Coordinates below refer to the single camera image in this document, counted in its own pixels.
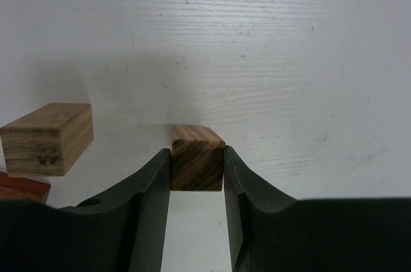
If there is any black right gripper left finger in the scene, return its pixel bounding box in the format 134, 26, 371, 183
1, 149, 170, 271

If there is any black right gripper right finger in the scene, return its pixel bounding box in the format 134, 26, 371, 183
224, 146, 410, 271

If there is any dark striped wood block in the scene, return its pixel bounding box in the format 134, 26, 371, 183
170, 125, 225, 192

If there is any light wood rectangular block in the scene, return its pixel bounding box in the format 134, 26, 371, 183
1, 103, 94, 177

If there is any red-brown long rectangular block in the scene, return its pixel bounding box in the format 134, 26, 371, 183
0, 172, 51, 203

